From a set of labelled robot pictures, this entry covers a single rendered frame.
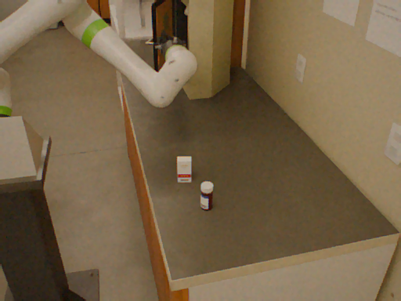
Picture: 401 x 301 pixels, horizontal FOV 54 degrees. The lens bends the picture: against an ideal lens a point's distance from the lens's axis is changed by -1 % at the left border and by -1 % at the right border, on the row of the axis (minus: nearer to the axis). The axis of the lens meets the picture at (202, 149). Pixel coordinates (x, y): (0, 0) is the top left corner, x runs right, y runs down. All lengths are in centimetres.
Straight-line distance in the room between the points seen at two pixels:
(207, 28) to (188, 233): 99
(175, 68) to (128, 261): 135
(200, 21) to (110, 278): 144
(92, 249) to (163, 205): 127
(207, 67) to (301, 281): 108
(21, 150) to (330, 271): 107
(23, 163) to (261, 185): 83
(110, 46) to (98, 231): 141
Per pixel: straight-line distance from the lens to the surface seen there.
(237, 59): 236
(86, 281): 235
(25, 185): 152
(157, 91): 142
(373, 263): 139
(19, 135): 145
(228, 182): 139
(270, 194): 136
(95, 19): 158
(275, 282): 123
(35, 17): 146
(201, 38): 186
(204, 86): 194
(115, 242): 253
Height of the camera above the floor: 178
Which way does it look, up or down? 33 degrees down
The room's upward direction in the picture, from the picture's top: 1 degrees clockwise
